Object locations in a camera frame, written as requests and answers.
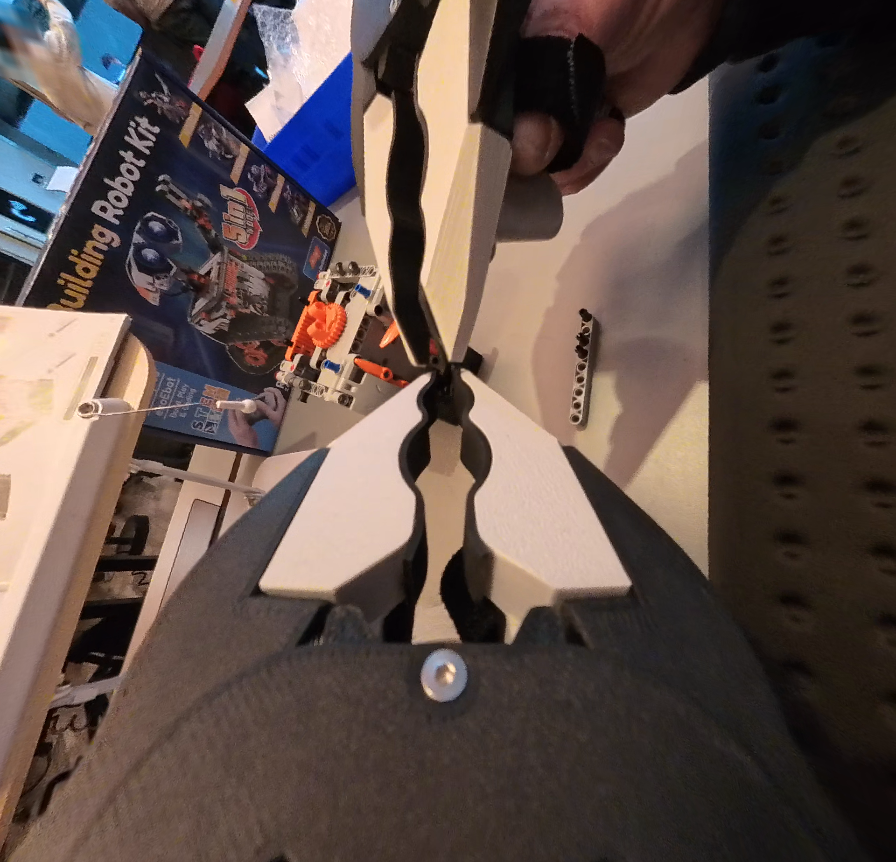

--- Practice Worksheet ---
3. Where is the person's right hand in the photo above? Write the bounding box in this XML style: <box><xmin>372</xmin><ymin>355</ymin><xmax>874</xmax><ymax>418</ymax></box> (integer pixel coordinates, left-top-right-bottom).
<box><xmin>511</xmin><ymin>0</ymin><xmax>737</xmax><ymax>198</ymax></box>

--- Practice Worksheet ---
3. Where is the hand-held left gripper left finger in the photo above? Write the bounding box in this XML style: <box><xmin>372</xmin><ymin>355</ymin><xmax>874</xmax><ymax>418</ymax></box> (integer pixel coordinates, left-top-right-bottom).
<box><xmin>258</xmin><ymin>372</ymin><xmax>440</xmax><ymax>631</ymax></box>

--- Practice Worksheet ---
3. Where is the metal page holder wire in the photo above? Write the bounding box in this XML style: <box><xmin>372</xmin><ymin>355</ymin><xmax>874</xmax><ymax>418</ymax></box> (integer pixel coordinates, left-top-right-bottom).
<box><xmin>77</xmin><ymin>396</ymin><xmax>261</xmax><ymax>422</ymax></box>

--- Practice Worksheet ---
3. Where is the long office desk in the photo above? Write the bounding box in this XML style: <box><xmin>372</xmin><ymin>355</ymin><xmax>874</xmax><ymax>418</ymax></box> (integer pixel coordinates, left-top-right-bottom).
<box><xmin>188</xmin><ymin>0</ymin><xmax>266</xmax><ymax>100</ymax></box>

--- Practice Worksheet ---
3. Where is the grey orange toy block model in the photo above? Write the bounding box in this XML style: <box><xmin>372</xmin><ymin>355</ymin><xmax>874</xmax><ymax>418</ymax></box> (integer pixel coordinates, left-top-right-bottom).
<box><xmin>276</xmin><ymin>263</ymin><xmax>485</xmax><ymax>416</ymax></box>

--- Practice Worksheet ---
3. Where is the blue robot kit box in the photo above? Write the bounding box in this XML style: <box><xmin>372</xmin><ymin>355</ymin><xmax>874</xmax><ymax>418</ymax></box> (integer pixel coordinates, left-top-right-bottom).
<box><xmin>17</xmin><ymin>49</ymin><xmax>343</xmax><ymax>457</ymax></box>

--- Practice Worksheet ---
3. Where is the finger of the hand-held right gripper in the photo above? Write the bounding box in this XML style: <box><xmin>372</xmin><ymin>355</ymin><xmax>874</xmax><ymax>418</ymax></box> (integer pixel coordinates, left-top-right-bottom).
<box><xmin>360</xmin><ymin>91</ymin><xmax>441</xmax><ymax>369</ymax></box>
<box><xmin>412</xmin><ymin>0</ymin><xmax>516</xmax><ymax>364</ymax></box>

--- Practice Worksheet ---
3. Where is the light grey holed beam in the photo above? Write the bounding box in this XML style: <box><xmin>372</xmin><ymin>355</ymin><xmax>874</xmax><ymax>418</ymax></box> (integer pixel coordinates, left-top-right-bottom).
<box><xmin>567</xmin><ymin>312</ymin><xmax>600</xmax><ymax>428</ymax></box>

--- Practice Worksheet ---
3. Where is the person's right forearm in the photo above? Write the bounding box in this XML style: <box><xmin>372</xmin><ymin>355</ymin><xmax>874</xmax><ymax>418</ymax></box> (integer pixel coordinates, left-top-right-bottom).
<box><xmin>671</xmin><ymin>0</ymin><xmax>896</xmax><ymax>98</ymax></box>

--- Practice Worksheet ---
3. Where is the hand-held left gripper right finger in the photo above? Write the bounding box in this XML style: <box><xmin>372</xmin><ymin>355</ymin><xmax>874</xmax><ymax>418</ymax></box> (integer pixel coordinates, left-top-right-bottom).
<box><xmin>454</xmin><ymin>371</ymin><xmax>634</xmax><ymax>633</ymax></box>

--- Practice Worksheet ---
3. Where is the dark perforated pad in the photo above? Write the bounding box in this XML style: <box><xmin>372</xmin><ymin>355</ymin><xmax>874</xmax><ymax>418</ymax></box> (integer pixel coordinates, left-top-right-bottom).
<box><xmin>707</xmin><ymin>32</ymin><xmax>896</xmax><ymax>862</ymax></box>

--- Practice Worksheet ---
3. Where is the printed task sheet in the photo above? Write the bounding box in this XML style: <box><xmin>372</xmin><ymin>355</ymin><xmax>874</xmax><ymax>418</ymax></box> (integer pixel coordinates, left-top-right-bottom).
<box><xmin>0</xmin><ymin>308</ymin><xmax>131</xmax><ymax>451</ymax></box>

